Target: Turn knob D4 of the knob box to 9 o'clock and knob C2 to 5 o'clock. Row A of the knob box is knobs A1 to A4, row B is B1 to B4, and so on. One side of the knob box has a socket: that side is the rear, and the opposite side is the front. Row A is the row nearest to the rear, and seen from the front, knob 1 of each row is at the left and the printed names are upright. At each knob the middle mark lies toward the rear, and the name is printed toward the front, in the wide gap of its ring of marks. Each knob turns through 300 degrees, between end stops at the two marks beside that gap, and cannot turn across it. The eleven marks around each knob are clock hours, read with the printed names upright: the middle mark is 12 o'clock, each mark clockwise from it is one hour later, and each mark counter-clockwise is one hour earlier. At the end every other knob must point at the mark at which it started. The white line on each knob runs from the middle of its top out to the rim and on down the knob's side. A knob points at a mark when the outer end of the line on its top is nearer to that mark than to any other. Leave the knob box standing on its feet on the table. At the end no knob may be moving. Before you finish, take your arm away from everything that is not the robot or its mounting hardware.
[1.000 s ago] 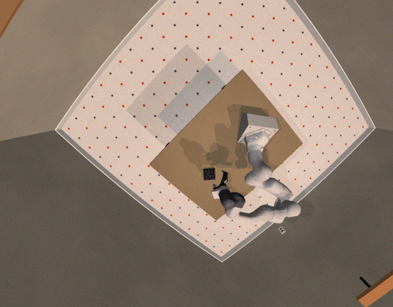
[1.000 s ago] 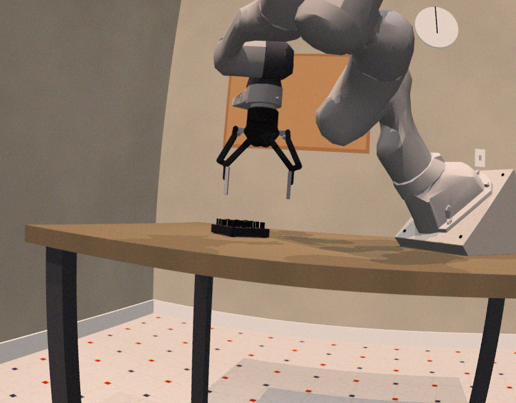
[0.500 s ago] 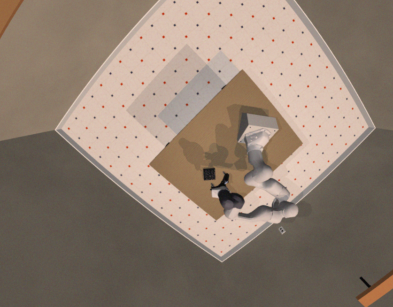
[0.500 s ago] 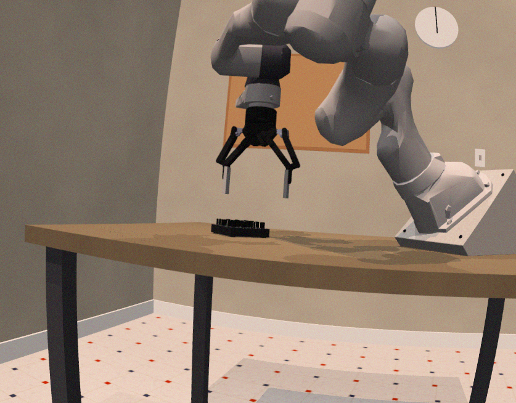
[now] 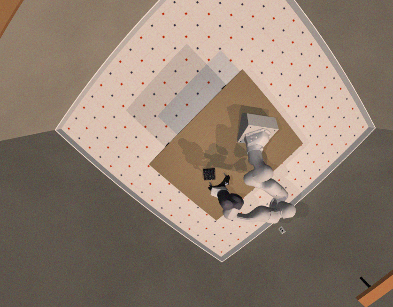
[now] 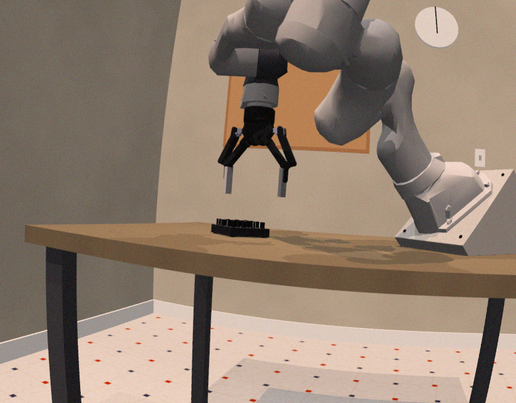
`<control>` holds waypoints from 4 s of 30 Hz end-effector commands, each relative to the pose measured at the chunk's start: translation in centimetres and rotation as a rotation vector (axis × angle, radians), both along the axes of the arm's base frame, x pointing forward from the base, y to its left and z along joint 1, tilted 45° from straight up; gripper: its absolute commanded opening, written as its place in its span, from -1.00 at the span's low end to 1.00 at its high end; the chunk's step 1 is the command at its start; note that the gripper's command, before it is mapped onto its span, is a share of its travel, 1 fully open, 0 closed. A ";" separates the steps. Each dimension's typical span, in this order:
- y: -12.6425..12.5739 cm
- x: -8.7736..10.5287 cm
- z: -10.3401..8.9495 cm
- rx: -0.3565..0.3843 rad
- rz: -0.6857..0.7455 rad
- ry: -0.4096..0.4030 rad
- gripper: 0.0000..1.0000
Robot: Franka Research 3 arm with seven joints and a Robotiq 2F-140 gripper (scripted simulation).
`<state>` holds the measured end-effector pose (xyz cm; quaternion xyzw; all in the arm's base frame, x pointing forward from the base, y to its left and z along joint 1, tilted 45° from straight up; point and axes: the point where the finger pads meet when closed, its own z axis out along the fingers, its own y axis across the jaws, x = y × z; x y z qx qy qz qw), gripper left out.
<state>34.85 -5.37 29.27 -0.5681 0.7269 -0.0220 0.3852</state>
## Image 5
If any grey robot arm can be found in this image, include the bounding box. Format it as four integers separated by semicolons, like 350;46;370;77
210;128;296;223

